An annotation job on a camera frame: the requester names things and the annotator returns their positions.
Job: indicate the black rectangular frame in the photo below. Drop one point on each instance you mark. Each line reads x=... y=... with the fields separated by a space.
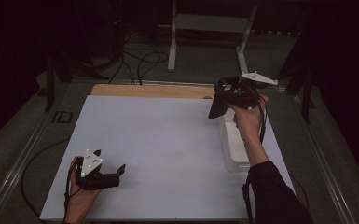
x=56 y=117

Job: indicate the white metal stand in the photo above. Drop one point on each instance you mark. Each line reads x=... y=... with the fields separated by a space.
x=211 y=23

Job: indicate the person's left hand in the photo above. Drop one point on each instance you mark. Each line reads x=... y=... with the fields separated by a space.
x=80 y=199

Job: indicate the white plastic bin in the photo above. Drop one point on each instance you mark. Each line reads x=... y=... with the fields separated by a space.
x=236 y=146

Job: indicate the person's right hand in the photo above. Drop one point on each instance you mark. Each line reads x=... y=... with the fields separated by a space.
x=250 y=121

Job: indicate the metal floor rail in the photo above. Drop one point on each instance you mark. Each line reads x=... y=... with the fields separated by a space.
x=18 y=165
x=326 y=168

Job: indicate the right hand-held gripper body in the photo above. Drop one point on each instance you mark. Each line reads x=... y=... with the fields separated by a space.
x=245 y=96

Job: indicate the black stand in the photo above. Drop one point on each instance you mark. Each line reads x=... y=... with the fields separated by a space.
x=306 y=102
x=49 y=90

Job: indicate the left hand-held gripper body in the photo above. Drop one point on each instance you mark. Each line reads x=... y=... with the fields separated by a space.
x=93 y=179

